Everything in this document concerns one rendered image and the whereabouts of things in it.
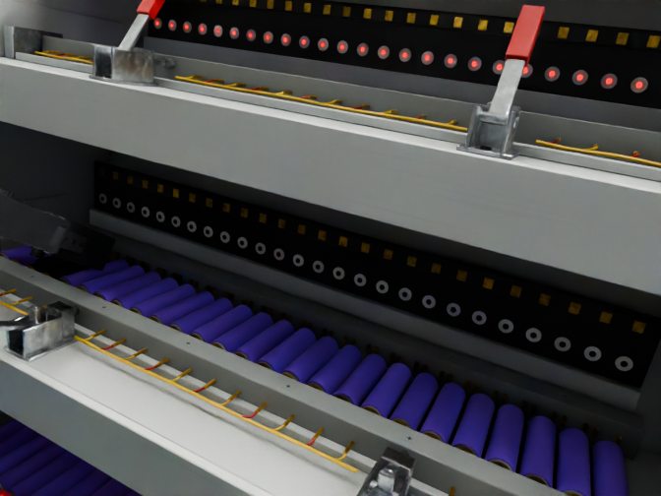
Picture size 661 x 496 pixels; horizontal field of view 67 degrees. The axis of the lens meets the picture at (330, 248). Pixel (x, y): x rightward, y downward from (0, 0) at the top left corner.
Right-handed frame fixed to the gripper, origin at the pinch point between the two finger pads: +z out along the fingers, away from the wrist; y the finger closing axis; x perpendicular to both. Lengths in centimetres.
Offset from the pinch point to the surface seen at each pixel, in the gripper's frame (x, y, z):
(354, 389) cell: 2.8, -27.0, 2.5
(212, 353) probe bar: 3.9, -17.5, -0.2
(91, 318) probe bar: 4.9, -6.8, -0.5
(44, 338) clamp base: 7.0, -6.0, -3.1
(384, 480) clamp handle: 5.9, -31.6, -4.5
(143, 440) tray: 9.5, -17.6, -4.5
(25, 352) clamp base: 8.2, -6.0, -4.1
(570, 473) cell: 2.7, -40.7, 2.7
